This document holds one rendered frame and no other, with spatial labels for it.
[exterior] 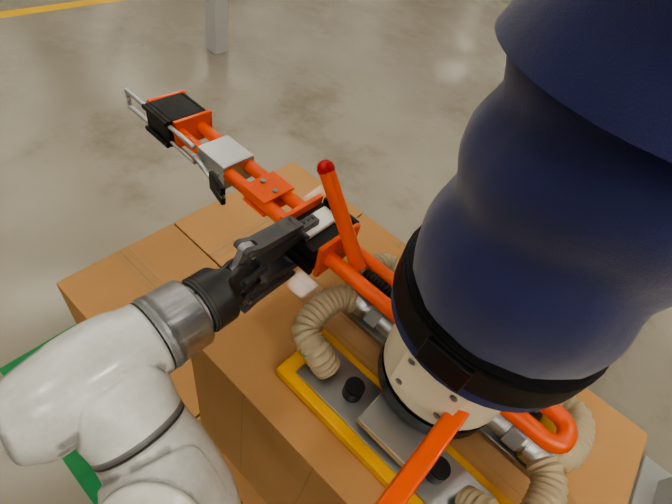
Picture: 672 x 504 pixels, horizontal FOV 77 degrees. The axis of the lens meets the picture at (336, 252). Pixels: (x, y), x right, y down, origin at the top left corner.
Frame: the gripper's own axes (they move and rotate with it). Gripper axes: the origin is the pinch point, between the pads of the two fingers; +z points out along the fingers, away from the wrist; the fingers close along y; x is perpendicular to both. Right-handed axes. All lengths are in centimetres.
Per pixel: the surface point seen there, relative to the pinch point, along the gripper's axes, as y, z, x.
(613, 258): -29.0, -9.6, 28.9
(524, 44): -37.1, -9.4, 17.8
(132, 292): 69, -7, -55
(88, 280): 69, -14, -67
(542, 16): -38.5, -8.8, 17.8
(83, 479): 124, -44, -37
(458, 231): -22.5, -8.1, 19.7
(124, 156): 123, 52, -178
